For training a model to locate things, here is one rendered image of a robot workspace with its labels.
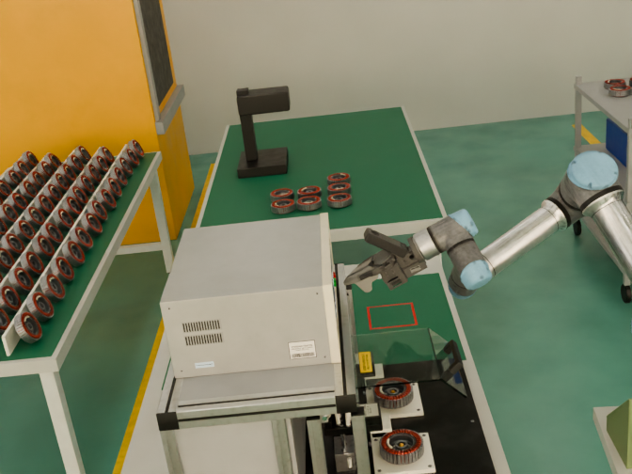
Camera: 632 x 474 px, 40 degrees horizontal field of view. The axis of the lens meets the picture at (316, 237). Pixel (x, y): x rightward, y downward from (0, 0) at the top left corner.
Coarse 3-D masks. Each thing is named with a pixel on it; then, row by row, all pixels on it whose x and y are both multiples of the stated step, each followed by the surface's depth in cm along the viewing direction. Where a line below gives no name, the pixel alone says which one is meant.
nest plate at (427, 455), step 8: (376, 440) 229; (424, 440) 226; (376, 448) 226; (424, 448) 224; (376, 456) 223; (424, 456) 221; (432, 456) 220; (376, 464) 220; (384, 464) 220; (392, 464) 219; (408, 464) 219; (416, 464) 218; (424, 464) 218; (432, 464) 218; (376, 472) 217; (384, 472) 217; (392, 472) 216; (400, 472) 216; (408, 472) 216; (416, 472) 216; (424, 472) 216; (432, 472) 216
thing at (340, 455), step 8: (336, 440) 224; (352, 440) 223; (336, 448) 221; (352, 448) 220; (336, 456) 219; (344, 456) 219; (352, 456) 219; (336, 464) 220; (344, 464) 220; (352, 464) 220
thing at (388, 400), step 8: (408, 384) 245; (376, 392) 242; (384, 392) 246; (408, 392) 241; (376, 400) 242; (384, 400) 240; (392, 400) 240; (400, 400) 239; (408, 400) 241; (392, 408) 240
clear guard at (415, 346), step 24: (360, 336) 223; (384, 336) 222; (408, 336) 220; (432, 336) 220; (384, 360) 211; (408, 360) 210; (432, 360) 209; (360, 384) 203; (384, 384) 202; (456, 384) 205
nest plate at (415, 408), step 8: (416, 384) 251; (368, 392) 249; (400, 392) 248; (416, 392) 247; (368, 400) 246; (416, 400) 243; (384, 408) 241; (400, 408) 241; (408, 408) 240; (416, 408) 240; (392, 416) 238; (400, 416) 239; (408, 416) 239
